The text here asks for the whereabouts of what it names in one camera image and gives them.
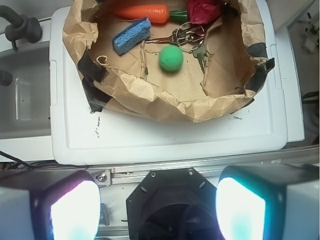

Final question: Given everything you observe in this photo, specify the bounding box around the green ball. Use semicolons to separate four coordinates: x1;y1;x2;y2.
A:
158;45;184;72

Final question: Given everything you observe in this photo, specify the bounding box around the aluminium rail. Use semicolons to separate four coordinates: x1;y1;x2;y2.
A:
4;144;320;187

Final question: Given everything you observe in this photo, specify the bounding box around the bunch of metal keys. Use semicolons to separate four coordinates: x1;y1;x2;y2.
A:
144;24;208;72

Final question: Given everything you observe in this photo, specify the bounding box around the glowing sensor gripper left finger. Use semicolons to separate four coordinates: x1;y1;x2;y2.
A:
0;170;101;240

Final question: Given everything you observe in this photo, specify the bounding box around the black faucet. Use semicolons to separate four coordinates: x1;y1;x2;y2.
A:
0;5;43;52

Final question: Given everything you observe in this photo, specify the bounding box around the white plastic cooler lid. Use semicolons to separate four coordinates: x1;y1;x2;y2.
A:
49;7;288;165

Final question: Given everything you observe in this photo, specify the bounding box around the red crumpled cloth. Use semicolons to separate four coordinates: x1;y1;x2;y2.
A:
187;0;221;25

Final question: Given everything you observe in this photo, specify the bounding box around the brown paper bag tray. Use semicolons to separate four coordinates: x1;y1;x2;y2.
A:
62;0;275;123

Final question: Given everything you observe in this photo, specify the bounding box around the orange toy carrot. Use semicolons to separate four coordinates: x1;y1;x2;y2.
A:
113;4;188;24

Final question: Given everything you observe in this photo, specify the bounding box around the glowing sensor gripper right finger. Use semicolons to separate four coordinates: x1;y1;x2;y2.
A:
215;164;320;240

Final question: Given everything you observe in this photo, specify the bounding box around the blue sponge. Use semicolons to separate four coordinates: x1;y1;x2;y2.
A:
112;17;152;56

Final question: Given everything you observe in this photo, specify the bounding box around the black octagonal mount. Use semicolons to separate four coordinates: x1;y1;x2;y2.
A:
126;168;224;240

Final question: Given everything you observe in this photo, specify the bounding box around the grey sink basin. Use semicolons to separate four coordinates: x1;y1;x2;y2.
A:
0;41;51;140

